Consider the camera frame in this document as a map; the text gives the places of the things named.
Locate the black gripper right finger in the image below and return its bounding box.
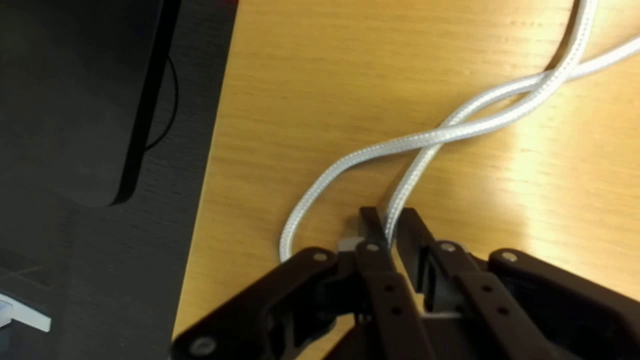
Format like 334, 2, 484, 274
394, 207, 640, 360

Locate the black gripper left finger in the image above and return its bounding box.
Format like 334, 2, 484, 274
171, 207, 436, 360

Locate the white braided rope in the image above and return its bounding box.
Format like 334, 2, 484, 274
278, 0, 640, 264

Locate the black flat bar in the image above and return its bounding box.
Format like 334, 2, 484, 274
110, 0, 186, 208

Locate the white plastic piece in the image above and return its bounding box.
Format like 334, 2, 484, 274
0, 293, 54, 336

